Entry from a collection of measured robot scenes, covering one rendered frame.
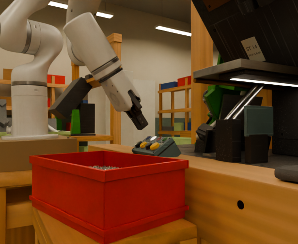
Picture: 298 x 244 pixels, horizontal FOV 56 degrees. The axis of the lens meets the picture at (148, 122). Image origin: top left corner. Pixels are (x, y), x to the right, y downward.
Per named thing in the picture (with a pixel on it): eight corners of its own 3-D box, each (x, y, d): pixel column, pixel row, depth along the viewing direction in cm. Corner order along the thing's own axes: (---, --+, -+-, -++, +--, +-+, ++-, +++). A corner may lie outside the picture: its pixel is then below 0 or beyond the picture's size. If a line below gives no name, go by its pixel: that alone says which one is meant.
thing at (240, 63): (241, 72, 58) (241, 58, 58) (192, 83, 72) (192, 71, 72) (345, 85, 76) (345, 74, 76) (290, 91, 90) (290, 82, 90)
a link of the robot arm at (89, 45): (85, 75, 77) (97, 68, 69) (56, 32, 74) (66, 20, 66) (108, 61, 81) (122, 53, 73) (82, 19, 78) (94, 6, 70)
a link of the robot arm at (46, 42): (6, 87, 102) (4, 21, 101) (54, 90, 115) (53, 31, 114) (18, 83, 93) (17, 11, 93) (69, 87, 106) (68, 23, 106)
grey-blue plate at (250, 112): (248, 164, 67) (248, 105, 67) (242, 163, 69) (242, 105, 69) (275, 161, 71) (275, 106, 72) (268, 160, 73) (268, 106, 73)
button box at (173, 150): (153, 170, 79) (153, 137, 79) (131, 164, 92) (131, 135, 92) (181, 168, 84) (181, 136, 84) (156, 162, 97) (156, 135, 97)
